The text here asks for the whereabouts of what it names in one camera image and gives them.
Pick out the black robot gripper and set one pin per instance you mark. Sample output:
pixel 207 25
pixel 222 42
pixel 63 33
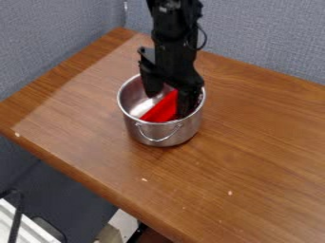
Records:
pixel 167 64

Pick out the red rectangular block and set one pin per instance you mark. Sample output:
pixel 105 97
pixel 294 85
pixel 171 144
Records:
pixel 163 112

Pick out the stainless steel pot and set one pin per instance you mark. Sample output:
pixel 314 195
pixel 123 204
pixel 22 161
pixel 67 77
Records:
pixel 159 134

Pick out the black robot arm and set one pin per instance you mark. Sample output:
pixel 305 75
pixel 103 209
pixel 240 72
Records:
pixel 175 14

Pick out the black metal chair frame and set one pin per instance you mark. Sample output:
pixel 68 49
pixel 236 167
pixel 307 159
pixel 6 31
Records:
pixel 17 213

